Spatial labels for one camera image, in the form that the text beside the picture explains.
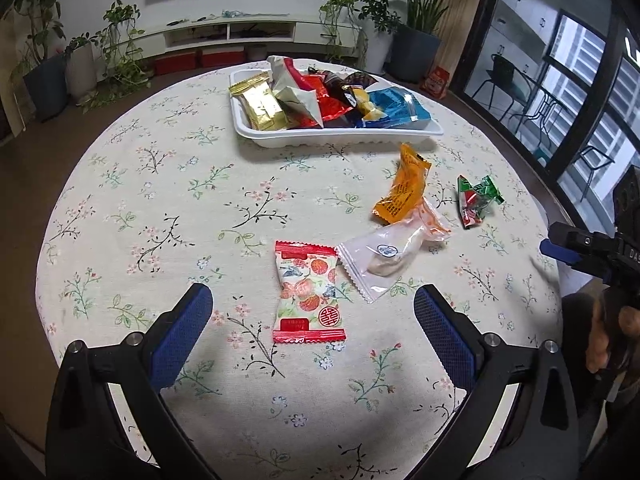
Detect green red candy packet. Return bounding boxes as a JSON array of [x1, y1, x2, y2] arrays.
[[457, 174, 504, 229]]

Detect clear orange pastry packet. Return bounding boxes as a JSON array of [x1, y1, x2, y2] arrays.
[[336, 198, 451, 304]]

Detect red peach candy packet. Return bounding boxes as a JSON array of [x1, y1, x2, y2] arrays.
[[272, 240, 346, 344]]

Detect orange snack packet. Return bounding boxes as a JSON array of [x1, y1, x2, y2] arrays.
[[372, 143, 432, 223]]

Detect light blue snack packet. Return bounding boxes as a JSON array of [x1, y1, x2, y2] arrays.
[[363, 87, 432, 129]]

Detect gold snack packet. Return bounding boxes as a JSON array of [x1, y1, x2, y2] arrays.
[[229, 72, 288, 131]]

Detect white red snack bag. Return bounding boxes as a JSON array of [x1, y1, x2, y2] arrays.
[[267, 55, 323, 128]]

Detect blue yellow snack packet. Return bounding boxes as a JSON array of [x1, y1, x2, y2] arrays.
[[346, 87, 392, 128]]

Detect person's right hand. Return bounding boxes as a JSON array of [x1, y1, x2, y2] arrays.
[[586, 287, 639, 373]]

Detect floral round tablecloth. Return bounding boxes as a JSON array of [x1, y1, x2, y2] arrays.
[[36, 70, 561, 479]]

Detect black balcony chair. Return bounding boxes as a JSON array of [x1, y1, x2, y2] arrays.
[[471, 53, 539, 122]]

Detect red carton on floor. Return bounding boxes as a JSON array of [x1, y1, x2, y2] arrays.
[[420, 66, 450, 100]]

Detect white plastic tray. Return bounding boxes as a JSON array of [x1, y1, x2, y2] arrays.
[[230, 98, 445, 148]]

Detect large leaf plant dark pot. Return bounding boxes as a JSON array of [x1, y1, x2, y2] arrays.
[[387, 0, 448, 84]]

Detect trailing pothos plant left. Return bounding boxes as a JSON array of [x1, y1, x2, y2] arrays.
[[80, 0, 150, 113]]

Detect trailing pothos plant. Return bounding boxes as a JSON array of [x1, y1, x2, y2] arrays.
[[318, 0, 367, 68], [80, 0, 150, 113]]

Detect left red storage box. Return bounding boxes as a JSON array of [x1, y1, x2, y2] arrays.
[[152, 52, 198, 76]]

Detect red storage box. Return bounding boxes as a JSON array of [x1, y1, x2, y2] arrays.
[[152, 52, 198, 76], [200, 46, 246, 68]]

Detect plant in white ribbed pot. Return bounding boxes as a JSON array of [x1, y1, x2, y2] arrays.
[[64, 32, 96, 104]]

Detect right red storage box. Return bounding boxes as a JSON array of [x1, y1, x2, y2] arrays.
[[200, 46, 246, 68]]

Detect plant in white pot right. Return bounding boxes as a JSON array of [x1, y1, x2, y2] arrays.
[[358, 0, 400, 74]]

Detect tall plant dark pot left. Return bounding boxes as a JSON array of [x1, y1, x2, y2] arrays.
[[11, 0, 67, 122]]

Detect small pot under console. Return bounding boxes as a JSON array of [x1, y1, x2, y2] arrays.
[[245, 44, 268, 62]]

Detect white tv console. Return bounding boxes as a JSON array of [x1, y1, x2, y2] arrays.
[[134, 13, 367, 61]]

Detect trailing pothos plant right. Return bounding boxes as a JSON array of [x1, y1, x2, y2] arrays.
[[318, 0, 367, 68]]

